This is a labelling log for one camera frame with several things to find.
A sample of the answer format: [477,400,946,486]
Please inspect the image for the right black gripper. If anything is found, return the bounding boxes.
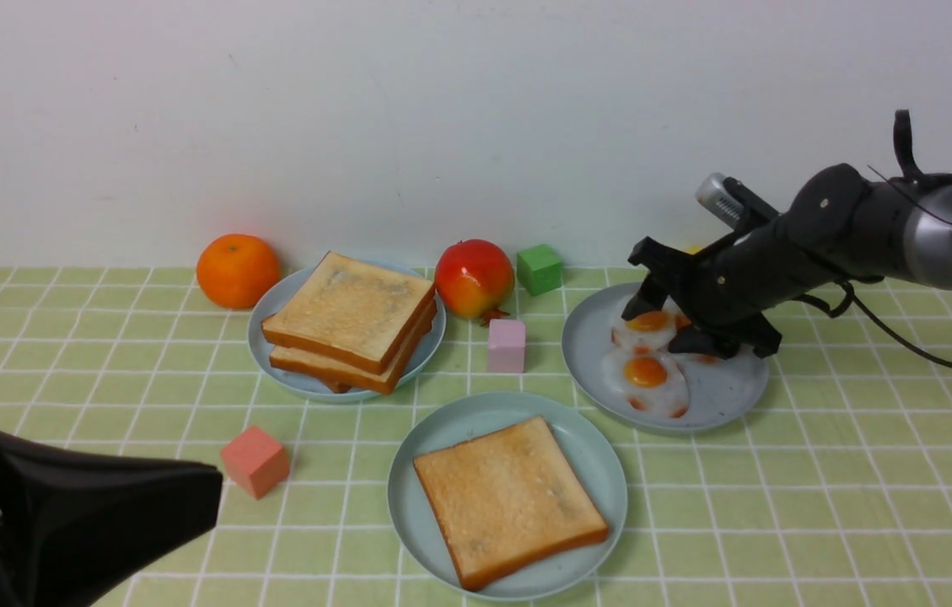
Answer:
[623,212,843,360]

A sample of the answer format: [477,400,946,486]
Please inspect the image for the toast slice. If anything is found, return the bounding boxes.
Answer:
[270,301,438,395]
[411,416,613,592]
[262,252,437,373]
[320,380,352,395]

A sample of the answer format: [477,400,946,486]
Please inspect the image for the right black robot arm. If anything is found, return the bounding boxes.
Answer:
[621,163,952,360]

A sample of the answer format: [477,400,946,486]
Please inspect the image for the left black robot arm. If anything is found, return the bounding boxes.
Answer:
[0,431,223,606]

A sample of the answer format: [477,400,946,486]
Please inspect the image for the grey plate with eggs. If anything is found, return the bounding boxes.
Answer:
[561,282,769,435]

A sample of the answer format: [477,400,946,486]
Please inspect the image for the fried egg front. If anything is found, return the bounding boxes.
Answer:
[600,348,689,419]

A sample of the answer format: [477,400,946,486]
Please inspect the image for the green cube block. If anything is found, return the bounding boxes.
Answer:
[515,244,564,297]

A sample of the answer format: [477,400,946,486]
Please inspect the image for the light blue front plate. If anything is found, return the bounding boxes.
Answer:
[386,391,629,604]

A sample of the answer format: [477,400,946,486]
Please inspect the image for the pink cube block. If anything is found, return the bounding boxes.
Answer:
[487,318,527,373]

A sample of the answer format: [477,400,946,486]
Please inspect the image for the red pomegranate fruit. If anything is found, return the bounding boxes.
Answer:
[433,239,515,326]

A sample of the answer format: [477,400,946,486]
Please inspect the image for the blue plate with toast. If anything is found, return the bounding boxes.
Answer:
[247,266,448,403]

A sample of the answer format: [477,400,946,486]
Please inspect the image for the orange fruit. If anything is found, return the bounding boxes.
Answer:
[196,234,283,309]

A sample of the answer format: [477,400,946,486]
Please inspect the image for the red cube block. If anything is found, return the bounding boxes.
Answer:
[220,424,291,500]

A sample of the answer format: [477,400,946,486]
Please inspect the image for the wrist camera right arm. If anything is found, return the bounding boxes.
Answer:
[695,172,781,234]

